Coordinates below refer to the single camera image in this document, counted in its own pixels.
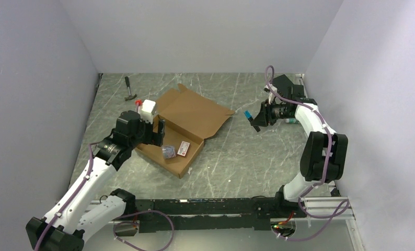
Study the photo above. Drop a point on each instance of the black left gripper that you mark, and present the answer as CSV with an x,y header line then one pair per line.
x,y
154,138

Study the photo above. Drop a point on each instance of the brown cardboard box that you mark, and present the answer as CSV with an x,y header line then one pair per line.
x,y
189,117

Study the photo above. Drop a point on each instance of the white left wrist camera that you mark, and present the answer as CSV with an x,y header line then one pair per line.
x,y
146,109

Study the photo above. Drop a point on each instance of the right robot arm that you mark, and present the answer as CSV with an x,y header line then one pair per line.
x,y
323,157

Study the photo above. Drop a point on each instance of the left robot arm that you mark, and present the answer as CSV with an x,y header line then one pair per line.
x,y
68,225

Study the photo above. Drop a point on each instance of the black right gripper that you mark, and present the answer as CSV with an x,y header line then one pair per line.
x,y
264,117

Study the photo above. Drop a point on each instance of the green white glue stick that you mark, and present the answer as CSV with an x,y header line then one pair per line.
x,y
291,120

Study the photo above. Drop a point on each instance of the red white staples box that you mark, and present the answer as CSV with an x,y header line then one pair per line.
x,y
183,148

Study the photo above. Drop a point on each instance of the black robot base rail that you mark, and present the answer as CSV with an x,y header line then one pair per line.
x,y
259,213

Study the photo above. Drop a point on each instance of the clear box of paper clips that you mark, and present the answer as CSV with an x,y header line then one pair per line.
x,y
168,151

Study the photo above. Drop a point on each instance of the black blue highlighter marker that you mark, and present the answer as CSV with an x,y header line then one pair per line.
x,y
250,119

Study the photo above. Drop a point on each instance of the black handled hammer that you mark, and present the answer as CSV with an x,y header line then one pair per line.
x,y
130,96

